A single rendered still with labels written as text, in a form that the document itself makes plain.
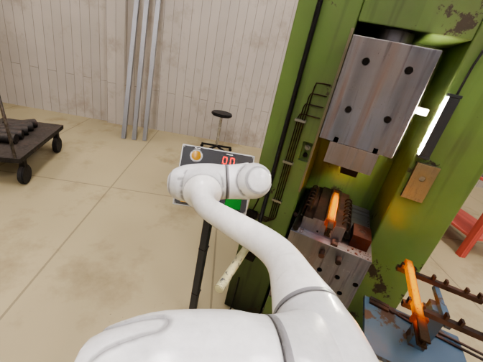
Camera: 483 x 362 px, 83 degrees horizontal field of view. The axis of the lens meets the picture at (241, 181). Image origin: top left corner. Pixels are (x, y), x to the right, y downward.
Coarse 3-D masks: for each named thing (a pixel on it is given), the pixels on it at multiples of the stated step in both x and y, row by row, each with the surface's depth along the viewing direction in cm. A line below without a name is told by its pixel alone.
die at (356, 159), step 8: (336, 144) 116; (328, 152) 118; (336, 152) 117; (344, 152) 116; (352, 152) 115; (360, 152) 114; (368, 152) 112; (328, 160) 120; (336, 160) 118; (344, 160) 117; (352, 160) 116; (360, 160) 115; (368, 160) 113; (376, 160) 112; (352, 168) 117; (360, 168) 116; (368, 168) 114
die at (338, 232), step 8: (320, 192) 161; (328, 192) 161; (312, 200) 149; (320, 200) 149; (328, 200) 151; (344, 200) 155; (312, 208) 141; (320, 208) 141; (328, 208) 141; (344, 208) 146; (304, 216) 133; (312, 216) 134; (320, 216) 133; (336, 216) 135; (344, 216) 138; (304, 224) 134; (312, 224) 133; (320, 224) 131; (336, 224) 129; (344, 224) 131; (320, 232) 133; (336, 232) 129; (344, 232) 128
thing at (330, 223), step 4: (336, 196) 154; (332, 200) 148; (336, 200) 149; (332, 204) 144; (336, 204) 145; (332, 208) 140; (332, 212) 136; (328, 216) 132; (332, 216) 132; (328, 220) 126; (332, 220) 128; (324, 224) 129; (328, 224) 123; (332, 224) 123; (328, 228) 120; (332, 228) 120; (324, 232) 124; (328, 232) 121; (328, 236) 121
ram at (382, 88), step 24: (360, 48) 101; (384, 48) 99; (408, 48) 96; (360, 72) 104; (384, 72) 101; (408, 72) 99; (432, 72) 96; (336, 96) 110; (360, 96) 107; (384, 96) 104; (408, 96) 101; (336, 120) 113; (360, 120) 110; (384, 120) 107; (408, 120) 103; (360, 144) 113; (384, 144) 109
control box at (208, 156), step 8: (184, 144) 125; (184, 152) 125; (192, 152) 125; (208, 152) 127; (216, 152) 127; (224, 152) 128; (232, 152) 128; (184, 160) 125; (192, 160) 125; (200, 160) 126; (208, 160) 126; (216, 160) 127; (232, 160) 128; (240, 160) 128; (248, 160) 129; (176, 200) 124; (224, 200) 126; (240, 208) 127
